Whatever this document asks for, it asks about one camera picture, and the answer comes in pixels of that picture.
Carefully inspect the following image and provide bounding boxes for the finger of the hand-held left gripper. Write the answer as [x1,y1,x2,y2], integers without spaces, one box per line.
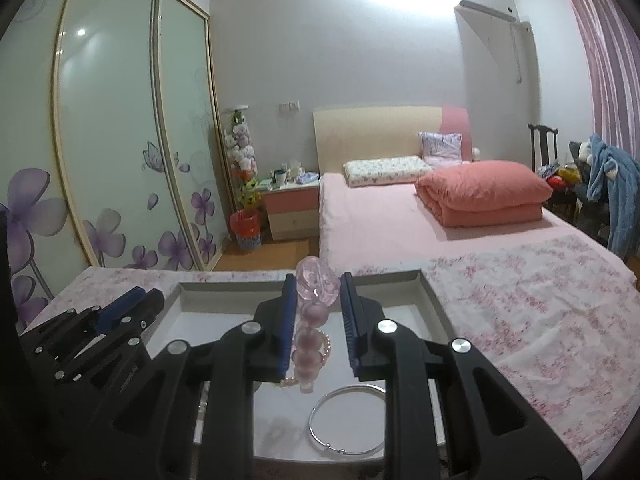
[55,289,166,382]
[20,286,147,361]

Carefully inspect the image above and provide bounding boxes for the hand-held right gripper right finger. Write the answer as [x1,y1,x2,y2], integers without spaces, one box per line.
[341,271,584,480]

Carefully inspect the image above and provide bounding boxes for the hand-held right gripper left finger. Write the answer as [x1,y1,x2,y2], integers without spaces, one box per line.
[107,273,299,480]

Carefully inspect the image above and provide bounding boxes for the pink bead bracelet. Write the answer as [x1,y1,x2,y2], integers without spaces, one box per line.
[294,256,337,395]

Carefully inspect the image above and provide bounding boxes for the pink pearl bracelet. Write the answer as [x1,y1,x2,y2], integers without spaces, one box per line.
[279,332,335,392]

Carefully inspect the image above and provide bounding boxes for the grey cardboard tray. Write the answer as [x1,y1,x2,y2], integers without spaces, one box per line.
[150,270,448,463]

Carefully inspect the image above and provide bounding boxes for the silver bangle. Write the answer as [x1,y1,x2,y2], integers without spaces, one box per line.
[308,384,388,456]

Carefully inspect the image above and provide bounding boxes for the bed with pink sheet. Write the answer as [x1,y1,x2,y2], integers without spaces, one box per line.
[318,172,601,278]

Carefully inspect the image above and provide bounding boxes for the red trash bin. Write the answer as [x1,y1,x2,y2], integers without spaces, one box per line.
[230,209,262,251]

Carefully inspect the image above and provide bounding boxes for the pink and beige nightstand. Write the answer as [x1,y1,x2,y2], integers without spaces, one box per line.
[261,180,321,241]

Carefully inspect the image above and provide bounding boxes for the floral print pillow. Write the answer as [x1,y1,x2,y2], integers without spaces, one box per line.
[343,156,433,188]

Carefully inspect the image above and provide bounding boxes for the flower print sliding wardrobe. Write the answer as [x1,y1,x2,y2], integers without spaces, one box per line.
[0,0,236,321]

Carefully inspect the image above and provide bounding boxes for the pink floral bedsheet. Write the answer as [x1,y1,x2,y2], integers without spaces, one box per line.
[20,234,640,480]

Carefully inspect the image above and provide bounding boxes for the hanging plush toy stack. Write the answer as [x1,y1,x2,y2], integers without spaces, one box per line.
[223,105,261,213]

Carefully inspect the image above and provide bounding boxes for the folded pink quilt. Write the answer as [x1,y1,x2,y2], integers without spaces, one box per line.
[415,160,553,228]

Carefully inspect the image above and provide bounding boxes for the beige and pink headboard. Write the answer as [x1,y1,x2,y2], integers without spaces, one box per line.
[312,105,472,176]

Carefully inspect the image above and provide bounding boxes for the small purple pillow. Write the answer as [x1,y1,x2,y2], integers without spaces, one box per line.
[419,131,463,168]

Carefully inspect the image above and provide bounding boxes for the red and yellow toy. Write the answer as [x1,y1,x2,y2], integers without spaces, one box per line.
[545,165,583,188]

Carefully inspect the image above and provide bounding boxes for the dark wooden chair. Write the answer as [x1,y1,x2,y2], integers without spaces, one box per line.
[528,123,576,221]

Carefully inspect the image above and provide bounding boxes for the blue garment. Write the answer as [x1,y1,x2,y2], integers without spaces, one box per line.
[585,132,640,261]

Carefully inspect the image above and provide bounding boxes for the white air conditioner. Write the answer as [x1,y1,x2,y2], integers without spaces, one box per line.
[454,0,518,23]

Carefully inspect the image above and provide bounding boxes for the pink curtain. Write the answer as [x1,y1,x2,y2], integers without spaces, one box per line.
[552,0,640,161]

